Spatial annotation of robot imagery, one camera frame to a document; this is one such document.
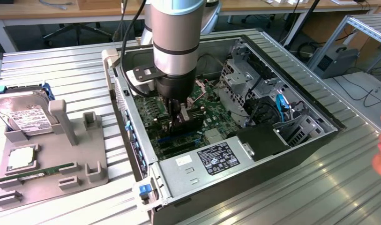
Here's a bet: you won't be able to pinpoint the aluminium frame with slats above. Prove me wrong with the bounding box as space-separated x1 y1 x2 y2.
307 13 381 74

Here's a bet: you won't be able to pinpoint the coiled floor cables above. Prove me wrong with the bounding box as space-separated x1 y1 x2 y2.
296 41 316 59

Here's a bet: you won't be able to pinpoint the open black PC case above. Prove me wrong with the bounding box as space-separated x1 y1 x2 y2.
100 34 347 225

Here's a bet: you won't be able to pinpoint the grey parts rack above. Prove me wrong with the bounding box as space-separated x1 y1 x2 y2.
0 99 109 213

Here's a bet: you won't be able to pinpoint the black air duct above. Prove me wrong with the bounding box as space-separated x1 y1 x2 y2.
226 123 292 163

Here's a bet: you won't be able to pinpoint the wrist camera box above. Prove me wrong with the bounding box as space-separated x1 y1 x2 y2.
125 65 163 96

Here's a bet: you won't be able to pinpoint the grey floor unit with handle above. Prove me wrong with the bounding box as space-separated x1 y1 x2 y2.
311 45 361 80

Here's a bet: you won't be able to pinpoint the black expansion slot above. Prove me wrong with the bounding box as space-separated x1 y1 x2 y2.
161 145 196 158
160 140 195 152

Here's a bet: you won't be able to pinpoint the blue case latch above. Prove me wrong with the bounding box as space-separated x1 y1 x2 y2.
137 184 152 197

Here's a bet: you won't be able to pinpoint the silver disk bay cage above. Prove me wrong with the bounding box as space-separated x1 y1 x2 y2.
219 38 292 104

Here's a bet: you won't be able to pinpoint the black wire bundle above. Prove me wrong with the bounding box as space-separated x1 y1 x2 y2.
242 96 280 128

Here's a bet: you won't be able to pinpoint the light blue network cable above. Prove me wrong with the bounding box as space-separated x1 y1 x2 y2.
39 0 73 10

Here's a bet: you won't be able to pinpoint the Nvidia Quadro graphics card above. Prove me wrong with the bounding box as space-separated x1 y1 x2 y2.
145 110 203 143

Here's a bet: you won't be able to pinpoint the blue disk wire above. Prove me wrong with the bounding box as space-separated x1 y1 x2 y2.
274 93 291 124

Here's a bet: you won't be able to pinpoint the metal socket cover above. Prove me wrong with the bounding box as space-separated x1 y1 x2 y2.
186 79 210 105

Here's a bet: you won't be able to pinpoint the silver power supply unit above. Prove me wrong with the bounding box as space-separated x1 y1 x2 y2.
151 136 256 200

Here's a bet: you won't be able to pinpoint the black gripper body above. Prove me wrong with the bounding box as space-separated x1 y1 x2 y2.
155 70 198 102

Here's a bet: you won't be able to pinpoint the green RAM stick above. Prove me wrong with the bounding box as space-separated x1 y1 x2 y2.
0 163 75 183

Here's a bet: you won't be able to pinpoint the black looped wire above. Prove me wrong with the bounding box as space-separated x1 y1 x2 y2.
196 53 224 82

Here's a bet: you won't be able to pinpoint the silver hard disk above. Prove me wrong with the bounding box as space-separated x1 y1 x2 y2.
0 90 59 137

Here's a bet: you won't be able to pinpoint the silver chipset heatsink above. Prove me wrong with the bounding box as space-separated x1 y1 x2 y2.
203 129 224 144

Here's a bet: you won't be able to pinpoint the silver CPU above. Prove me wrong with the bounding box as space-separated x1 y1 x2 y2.
6 148 35 171

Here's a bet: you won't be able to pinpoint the black stand pole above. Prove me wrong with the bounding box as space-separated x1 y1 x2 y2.
283 0 322 47

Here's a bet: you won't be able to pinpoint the green motherboard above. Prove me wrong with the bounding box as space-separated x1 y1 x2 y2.
131 78 238 163

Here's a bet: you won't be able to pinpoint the blue expansion slot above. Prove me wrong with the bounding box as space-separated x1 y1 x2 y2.
156 135 195 143

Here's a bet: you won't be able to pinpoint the thin hanging cable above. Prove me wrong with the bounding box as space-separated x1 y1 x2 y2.
113 0 128 42

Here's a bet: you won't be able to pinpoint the blue disk carrier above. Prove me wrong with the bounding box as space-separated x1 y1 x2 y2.
0 80 56 102

